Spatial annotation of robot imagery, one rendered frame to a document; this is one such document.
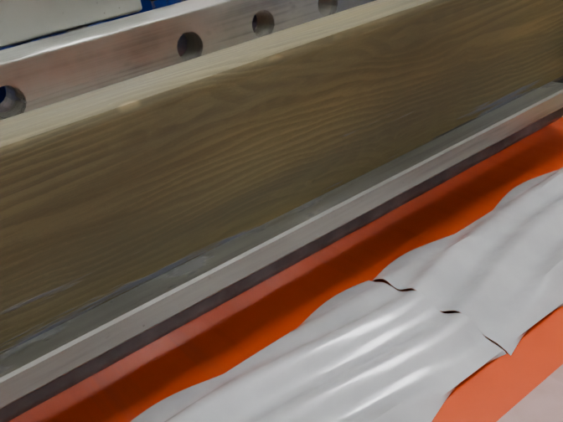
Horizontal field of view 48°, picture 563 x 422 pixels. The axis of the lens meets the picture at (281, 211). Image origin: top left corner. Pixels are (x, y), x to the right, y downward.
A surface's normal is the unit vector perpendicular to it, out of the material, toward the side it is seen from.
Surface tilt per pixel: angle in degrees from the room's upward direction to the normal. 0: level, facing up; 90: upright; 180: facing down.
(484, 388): 1
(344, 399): 31
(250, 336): 1
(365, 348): 20
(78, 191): 89
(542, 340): 1
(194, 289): 89
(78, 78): 89
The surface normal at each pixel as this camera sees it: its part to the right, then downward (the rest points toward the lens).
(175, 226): 0.59, 0.29
